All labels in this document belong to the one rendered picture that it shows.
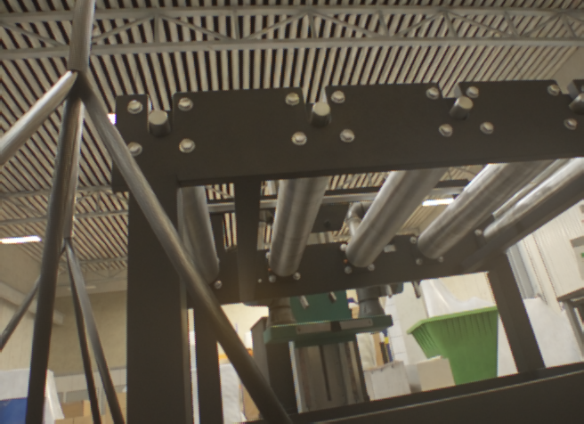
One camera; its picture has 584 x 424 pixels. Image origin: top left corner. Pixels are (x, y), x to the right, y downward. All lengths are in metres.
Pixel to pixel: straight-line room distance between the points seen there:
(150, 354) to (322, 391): 1.81
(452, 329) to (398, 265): 2.39
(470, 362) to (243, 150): 3.61
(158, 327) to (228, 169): 0.29
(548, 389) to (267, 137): 0.62
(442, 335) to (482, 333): 0.35
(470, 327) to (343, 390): 1.98
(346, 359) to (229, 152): 1.80
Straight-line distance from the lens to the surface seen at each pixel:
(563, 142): 1.04
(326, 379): 2.42
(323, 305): 2.40
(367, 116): 0.87
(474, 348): 4.21
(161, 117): 0.81
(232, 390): 9.64
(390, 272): 1.77
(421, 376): 3.43
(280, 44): 9.64
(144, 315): 0.67
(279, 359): 2.48
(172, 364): 0.65
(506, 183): 1.28
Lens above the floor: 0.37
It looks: 25 degrees up
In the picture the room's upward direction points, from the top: 10 degrees counter-clockwise
